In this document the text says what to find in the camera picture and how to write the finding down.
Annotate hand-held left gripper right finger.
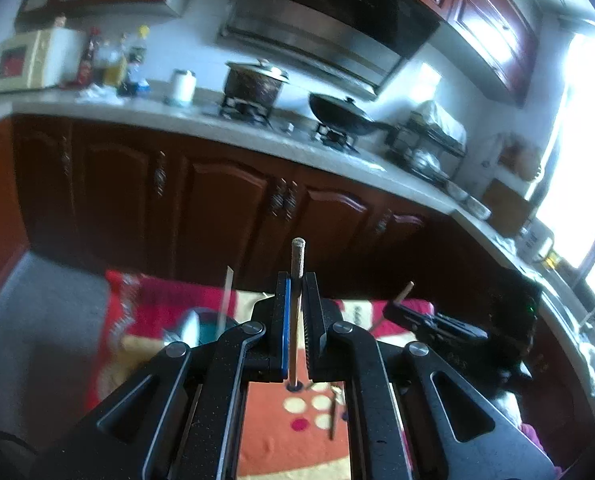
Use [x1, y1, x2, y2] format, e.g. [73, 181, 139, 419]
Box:
[301, 271, 561, 480]

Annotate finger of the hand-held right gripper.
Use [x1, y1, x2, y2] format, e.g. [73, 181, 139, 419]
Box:
[382, 301, 432, 335]

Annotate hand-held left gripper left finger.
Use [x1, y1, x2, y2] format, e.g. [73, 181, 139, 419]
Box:
[30, 271, 293, 480]

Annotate cream chopstick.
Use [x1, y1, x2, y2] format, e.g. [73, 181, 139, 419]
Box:
[328, 386, 342, 440]
[218, 266, 235, 342]
[393, 281, 416, 306]
[290, 237, 306, 392]

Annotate glass bowl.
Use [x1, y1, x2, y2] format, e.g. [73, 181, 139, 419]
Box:
[162, 307, 241, 349]

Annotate person's right forearm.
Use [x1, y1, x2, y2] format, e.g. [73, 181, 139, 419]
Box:
[492, 387, 563, 471]

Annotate white carton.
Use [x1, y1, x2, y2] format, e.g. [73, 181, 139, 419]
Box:
[521, 220, 554, 262]

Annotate brown cutting board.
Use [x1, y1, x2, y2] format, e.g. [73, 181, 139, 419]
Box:
[481, 179, 539, 239]

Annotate dark wooden lower cabinets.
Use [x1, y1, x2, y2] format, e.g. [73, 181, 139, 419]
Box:
[0, 115, 595, 461]

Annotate printed checked blanket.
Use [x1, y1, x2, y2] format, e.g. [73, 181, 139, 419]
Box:
[85, 269, 438, 480]

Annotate black dish rack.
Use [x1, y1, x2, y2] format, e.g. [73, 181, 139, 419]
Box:
[387, 110, 468, 184]

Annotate white plastic bag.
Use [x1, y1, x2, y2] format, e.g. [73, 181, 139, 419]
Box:
[417, 101, 467, 147]

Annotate gas stove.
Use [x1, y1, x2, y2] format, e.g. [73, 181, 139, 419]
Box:
[202, 97, 364, 154]

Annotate black wok with lid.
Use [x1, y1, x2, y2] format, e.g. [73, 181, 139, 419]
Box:
[308, 92, 394, 139]

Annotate bright window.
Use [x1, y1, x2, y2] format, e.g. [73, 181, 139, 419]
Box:
[532, 30, 595, 311]

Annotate brown cooking pot with lid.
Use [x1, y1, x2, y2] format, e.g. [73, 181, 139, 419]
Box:
[222, 59, 291, 112]

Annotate grey kitchen countertop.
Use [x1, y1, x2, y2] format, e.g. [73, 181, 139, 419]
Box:
[0, 82, 595, 401]

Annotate white jar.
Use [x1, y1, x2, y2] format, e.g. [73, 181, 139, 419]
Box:
[170, 69, 198, 107]

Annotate white rag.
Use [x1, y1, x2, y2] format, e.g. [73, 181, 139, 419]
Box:
[76, 85, 124, 104]

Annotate steel range hood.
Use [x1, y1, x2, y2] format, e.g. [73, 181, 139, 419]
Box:
[218, 0, 444, 102]

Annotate yellow-capped bottle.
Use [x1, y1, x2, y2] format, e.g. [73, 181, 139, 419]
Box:
[126, 25, 151, 97]

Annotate red wooden upper cabinets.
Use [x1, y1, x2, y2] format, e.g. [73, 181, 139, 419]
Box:
[372, 0, 539, 107]

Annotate yellow oil bottle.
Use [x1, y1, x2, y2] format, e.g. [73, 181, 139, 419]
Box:
[102, 35, 129, 87]

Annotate dark sauce bottle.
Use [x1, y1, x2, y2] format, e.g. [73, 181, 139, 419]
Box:
[76, 27, 101, 87]

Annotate cream microwave oven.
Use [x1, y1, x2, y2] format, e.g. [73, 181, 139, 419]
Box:
[0, 29, 86, 95]

